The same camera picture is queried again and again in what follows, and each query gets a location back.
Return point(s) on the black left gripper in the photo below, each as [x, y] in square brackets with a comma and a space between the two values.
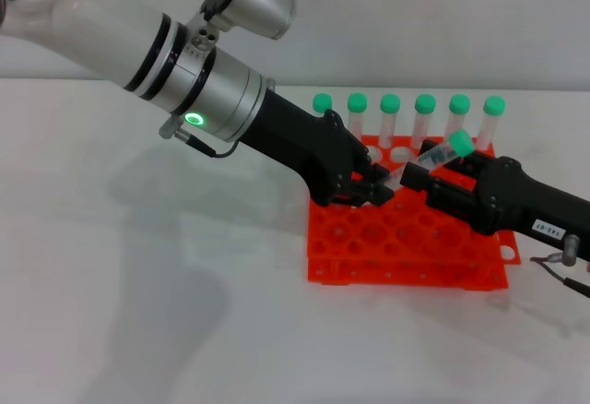
[299, 141]

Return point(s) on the clear tube with green cap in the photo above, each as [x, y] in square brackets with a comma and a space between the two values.
[459, 103]
[322, 103]
[461, 142]
[425, 103]
[357, 103]
[390, 103]
[494, 105]

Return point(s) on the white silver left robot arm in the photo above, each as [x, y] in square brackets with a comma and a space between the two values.
[106, 35]

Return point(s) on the orange plastic test tube rack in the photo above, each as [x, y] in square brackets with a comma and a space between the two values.
[369, 238]

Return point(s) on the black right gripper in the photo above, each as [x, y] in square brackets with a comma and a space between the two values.
[530, 205]

